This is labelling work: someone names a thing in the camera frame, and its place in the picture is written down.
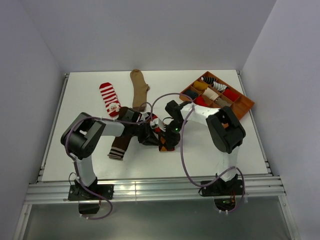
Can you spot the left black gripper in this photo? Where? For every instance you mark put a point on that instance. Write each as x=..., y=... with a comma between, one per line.
x=148, y=137

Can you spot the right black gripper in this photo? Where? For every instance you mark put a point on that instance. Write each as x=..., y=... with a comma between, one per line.
x=173, y=140

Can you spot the argyle patterned sock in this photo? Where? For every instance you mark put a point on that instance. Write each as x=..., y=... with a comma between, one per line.
x=162, y=144

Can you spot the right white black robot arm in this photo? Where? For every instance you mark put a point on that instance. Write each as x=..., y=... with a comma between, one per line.
x=226, y=131

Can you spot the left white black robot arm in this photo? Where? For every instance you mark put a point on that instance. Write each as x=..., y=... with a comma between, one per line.
x=83, y=135

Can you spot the brown striped cuff sock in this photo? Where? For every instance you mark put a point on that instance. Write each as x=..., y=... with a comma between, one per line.
x=120, y=146

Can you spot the red white striped santa sock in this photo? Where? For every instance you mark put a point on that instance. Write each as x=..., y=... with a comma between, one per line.
x=110, y=99

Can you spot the red rolled sock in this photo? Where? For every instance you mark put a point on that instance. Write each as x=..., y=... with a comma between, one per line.
x=200, y=101
x=233, y=96

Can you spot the tan beige sock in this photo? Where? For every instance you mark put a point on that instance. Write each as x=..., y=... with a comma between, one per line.
x=140, y=90

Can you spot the dark teal rolled sock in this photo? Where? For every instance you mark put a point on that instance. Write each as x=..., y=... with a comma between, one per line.
x=192, y=94

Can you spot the cream rolled sock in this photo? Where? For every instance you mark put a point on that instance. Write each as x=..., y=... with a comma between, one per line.
x=211, y=94

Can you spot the mustard yellow rolled sock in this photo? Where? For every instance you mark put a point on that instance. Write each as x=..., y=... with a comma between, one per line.
x=200, y=86

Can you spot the orange compartment organizer tray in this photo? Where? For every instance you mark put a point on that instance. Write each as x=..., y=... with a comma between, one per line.
x=240, y=107

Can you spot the grey rolled sock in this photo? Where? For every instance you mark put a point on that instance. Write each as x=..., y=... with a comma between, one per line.
x=222, y=103

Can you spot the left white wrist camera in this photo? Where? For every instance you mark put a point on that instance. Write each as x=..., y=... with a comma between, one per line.
x=146, y=117

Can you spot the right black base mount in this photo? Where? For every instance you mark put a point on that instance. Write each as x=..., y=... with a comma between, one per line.
x=227, y=195

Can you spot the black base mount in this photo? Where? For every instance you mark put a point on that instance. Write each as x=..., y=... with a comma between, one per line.
x=88, y=203
x=227, y=195

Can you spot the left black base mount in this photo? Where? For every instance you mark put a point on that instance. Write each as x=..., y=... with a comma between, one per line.
x=88, y=203

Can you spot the aluminium frame rail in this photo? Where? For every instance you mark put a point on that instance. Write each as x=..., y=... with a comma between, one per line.
x=165, y=208

